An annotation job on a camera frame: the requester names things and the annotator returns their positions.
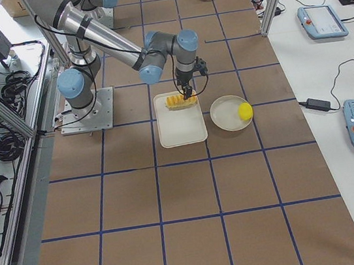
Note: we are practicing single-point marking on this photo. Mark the cream round plate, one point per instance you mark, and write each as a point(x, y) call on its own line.
point(223, 112)

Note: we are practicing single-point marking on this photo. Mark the blue teach pendant far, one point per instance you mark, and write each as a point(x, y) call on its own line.
point(321, 22)

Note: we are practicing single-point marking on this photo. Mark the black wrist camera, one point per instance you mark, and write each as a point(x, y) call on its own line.
point(200, 66)

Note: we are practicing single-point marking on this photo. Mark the cream rectangular tray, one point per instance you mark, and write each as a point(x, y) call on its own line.
point(179, 127)

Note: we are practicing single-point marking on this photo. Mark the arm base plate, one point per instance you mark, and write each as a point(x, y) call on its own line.
point(105, 16)
point(96, 116)

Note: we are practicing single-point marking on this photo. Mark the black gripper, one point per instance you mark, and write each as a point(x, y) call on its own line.
point(184, 80)

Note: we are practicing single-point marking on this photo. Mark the yellow sliced bread loaf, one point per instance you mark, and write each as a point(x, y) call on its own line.
point(177, 102)

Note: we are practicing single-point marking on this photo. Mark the black power adapter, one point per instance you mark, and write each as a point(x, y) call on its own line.
point(319, 105)

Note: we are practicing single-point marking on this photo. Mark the yellow lemon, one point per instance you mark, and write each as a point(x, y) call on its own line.
point(245, 111)

